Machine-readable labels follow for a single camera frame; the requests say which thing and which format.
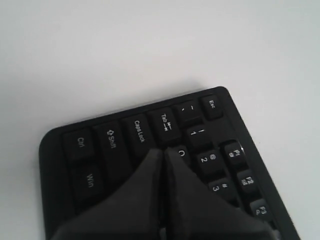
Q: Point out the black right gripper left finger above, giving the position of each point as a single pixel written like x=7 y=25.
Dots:
x=130 y=213

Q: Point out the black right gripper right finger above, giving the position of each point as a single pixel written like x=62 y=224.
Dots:
x=196 y=213

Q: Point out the black Acer keyboard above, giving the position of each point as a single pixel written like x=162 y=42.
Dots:
x=82 y=164

